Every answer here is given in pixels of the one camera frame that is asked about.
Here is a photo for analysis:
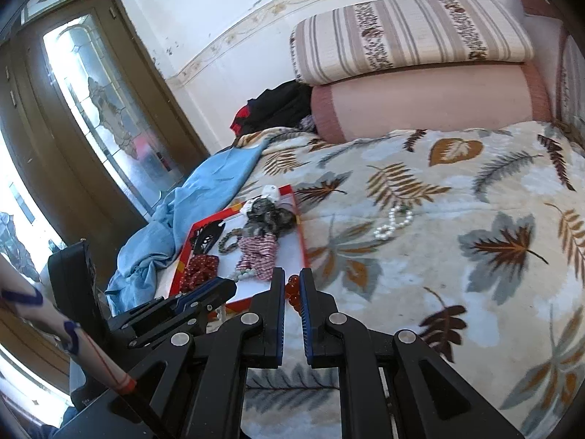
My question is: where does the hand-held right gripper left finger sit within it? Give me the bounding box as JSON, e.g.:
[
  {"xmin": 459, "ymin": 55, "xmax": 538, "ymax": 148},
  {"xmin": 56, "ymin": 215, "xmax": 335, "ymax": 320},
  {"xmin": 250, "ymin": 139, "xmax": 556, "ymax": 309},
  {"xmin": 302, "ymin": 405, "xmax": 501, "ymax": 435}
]
[{"xmin": 52, "ymin": 266, "xmax": 286, "ymax": 439}]

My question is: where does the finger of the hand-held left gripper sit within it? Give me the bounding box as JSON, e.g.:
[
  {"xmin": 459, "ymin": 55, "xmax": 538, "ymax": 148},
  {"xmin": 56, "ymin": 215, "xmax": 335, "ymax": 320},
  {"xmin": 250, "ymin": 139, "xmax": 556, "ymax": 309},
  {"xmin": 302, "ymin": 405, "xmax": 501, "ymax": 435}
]
[
  {"xmin": 110, "ymin": 278, "xmax": 238, "ymax": 330},
  {"xmin": 127, "ymin": 299, "xmax": 218, "ymax": 349}
]

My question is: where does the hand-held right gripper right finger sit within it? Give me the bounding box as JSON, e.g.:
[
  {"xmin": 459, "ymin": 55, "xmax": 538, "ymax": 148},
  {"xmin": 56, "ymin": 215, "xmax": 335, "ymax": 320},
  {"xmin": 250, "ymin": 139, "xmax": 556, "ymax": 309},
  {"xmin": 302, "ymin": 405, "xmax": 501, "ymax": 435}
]
[{"xmin": 299, "ymin": 266, "xmax": 526, "ymax": 439}]

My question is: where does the orange red bead bracelet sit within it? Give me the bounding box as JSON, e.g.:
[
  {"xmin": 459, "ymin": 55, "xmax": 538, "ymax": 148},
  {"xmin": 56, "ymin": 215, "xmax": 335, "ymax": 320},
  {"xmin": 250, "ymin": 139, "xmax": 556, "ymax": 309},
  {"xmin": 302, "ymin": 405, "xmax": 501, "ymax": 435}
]
[{"xmin": 286, "ymin": 273, "xmax": 305, "ymax": 314}]

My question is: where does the black hair claw clip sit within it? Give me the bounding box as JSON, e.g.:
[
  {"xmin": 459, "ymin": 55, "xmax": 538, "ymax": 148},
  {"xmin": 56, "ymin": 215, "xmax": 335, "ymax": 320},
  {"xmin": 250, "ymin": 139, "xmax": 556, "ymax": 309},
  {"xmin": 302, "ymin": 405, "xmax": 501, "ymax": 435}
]
[{"xmin": 192, "ymin": 222, "xmax": 227, "ymax": 254}]

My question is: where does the red cardboard box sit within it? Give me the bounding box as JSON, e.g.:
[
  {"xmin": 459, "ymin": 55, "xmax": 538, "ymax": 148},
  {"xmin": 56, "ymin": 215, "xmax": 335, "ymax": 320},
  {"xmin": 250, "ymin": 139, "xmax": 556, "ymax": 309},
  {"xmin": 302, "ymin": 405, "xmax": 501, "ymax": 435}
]
[{"xmin": 170, "ymin": 184, "xmax": 308, "ymax": 314}]

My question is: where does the red white striped scrunchie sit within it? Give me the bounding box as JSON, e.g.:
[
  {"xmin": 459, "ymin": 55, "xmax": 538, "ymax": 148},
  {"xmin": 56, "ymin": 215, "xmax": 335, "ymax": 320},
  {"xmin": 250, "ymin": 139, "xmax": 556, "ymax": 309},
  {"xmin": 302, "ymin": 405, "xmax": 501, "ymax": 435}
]
[{"xmin": 235, "ymin": 233, "xmax": 279, "ymax": 282}]

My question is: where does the bright window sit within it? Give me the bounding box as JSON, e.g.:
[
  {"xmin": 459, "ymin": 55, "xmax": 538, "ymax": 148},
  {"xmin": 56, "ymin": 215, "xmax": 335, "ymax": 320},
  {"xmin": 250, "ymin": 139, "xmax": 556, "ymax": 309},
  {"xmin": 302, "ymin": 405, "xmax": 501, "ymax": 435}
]
[{"xmin": 0, "ymin": 142, "xmax": 65, "ymax": 279}]

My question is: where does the black grey scrunchie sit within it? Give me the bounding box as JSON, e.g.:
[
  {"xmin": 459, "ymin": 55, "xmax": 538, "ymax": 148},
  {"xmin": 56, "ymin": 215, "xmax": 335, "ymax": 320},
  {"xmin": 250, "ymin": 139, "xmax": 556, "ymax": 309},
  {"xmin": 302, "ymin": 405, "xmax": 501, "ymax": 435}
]
[{"xmin": 241, "ymin": 196, "xmax": 300, "ymax": 239}]

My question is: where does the light blue cloth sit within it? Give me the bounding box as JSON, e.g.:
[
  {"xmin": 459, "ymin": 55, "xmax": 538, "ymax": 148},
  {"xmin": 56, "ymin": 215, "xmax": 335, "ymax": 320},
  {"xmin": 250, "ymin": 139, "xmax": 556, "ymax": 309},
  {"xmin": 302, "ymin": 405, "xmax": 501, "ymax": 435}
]
[{"xmin": 105, "ymin": 144, "xmax": 270, "ymax": 316}]

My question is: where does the red cloth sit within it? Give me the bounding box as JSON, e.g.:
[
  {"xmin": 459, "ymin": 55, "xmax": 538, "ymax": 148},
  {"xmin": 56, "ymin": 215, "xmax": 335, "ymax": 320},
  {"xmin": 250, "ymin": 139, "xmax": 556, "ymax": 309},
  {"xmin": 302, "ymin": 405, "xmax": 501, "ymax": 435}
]
[{"xmin": 230, "ymin": 105, "xmax": 252, "ymax": 135}]

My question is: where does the leaf print blanket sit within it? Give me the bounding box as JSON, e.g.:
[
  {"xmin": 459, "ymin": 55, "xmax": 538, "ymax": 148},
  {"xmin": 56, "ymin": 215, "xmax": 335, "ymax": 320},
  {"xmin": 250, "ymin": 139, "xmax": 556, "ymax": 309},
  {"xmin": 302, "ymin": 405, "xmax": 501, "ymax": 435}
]
[{"xmin": 151, "ymin": 121, "xmax": 585, "ymax": 439}]

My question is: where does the black cloth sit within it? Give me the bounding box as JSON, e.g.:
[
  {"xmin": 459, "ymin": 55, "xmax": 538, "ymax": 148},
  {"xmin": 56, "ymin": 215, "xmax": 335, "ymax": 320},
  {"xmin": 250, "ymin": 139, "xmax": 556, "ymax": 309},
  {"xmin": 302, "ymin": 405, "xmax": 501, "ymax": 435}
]
[{"xmin": 238, "ymin": 80, "xmax": 314, "ymax": 135}]

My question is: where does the brown door with glass pane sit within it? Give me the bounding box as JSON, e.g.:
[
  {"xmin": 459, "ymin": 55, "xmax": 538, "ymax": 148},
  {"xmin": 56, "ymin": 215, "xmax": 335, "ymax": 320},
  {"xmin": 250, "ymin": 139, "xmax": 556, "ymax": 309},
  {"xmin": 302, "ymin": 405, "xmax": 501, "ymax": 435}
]
[{"xmin": 9, "ymin": 0, "xmax": 211, "ymax": 234}]

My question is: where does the striped floral pillow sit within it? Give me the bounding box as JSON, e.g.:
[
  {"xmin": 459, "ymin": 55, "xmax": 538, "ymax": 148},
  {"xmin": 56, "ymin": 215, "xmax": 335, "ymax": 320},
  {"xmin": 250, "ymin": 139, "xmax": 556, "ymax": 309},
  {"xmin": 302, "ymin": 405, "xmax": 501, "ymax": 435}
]
[
  {"xmin": 290, "ymin": 0, "xmax": 535, "ymax": 85},
  {"xmin": 551, "ymin": 23, "xmax": 585, "ymax": 135}
]

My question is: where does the dark red bead bracelet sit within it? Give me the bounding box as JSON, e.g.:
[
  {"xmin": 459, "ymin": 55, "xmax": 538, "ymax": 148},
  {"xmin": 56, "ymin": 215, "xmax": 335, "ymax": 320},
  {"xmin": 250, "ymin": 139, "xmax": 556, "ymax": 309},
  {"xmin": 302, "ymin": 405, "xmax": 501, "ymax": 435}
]
[{"xmin": 176, "ymin": 254, "xmax": 220, "ymax": 293}]

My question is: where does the pale bead bracelet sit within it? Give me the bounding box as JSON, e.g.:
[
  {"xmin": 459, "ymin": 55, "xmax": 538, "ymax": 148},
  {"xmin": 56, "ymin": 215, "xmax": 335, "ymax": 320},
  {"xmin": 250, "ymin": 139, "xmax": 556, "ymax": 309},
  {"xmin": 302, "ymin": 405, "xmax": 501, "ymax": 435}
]
[{"xmin": 226, "ymin": 267, "xmax": 263, "ymax": 282}]

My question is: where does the green bead bracelet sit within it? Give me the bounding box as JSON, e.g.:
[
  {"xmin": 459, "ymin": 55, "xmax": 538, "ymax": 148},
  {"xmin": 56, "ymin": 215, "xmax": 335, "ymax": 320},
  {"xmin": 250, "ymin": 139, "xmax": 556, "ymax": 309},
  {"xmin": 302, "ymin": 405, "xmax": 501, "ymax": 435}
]
[{"xmin": 217, "ymin": 229, "xmax": 245, "ymax": 254}]

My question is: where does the white pearl bracelet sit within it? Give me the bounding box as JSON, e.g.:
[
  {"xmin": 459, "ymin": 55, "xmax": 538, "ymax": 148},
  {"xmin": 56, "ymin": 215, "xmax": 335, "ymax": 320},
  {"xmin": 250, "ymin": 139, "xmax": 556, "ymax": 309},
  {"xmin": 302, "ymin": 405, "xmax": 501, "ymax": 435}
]
[{"xmin": 374, "ymin": 207, "xmax": 414, "ymax": 240}]

